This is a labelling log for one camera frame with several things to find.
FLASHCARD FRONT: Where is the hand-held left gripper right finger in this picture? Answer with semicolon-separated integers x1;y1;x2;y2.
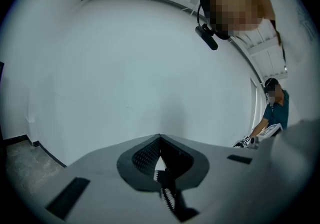
159;134;271;224

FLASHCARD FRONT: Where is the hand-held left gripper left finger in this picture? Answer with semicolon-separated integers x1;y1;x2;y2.
37;134;176;224

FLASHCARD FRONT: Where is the cream box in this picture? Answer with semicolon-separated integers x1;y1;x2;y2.
257;123;284;141

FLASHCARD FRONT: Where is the person's white sweatshirt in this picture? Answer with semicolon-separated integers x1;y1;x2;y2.
257;0;320;218

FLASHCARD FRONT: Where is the person's head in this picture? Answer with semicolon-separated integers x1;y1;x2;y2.
199;0;278;41

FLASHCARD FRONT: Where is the black head-worn camera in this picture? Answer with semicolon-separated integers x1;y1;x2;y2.
194;0;231;51

